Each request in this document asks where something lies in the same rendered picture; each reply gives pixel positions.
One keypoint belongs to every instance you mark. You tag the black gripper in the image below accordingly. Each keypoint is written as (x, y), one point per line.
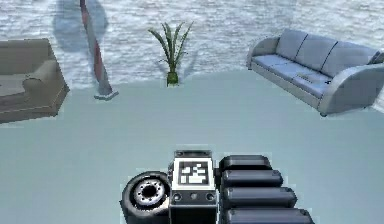
(148, 195)

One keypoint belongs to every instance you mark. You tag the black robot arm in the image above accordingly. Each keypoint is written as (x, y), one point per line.
(253, 196)

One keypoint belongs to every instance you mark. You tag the red floor lamp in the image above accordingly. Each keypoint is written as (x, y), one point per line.
(97, 60)

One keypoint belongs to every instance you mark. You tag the green house plant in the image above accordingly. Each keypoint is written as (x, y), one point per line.
(172, 50)

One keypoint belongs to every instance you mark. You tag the brown armchair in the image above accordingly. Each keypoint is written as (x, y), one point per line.
(28, 83)

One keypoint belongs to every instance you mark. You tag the grey sofa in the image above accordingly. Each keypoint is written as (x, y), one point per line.
(316, 66)

